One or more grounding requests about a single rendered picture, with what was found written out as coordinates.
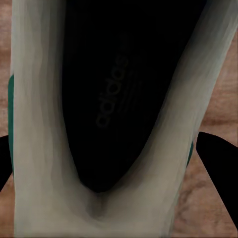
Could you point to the gym shoe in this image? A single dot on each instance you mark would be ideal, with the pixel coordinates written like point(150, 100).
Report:
point(105, 99)

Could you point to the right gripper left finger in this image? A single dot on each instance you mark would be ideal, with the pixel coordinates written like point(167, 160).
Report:
point(5, 161)

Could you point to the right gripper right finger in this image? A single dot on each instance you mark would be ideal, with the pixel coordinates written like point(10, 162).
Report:
point(220, 159)

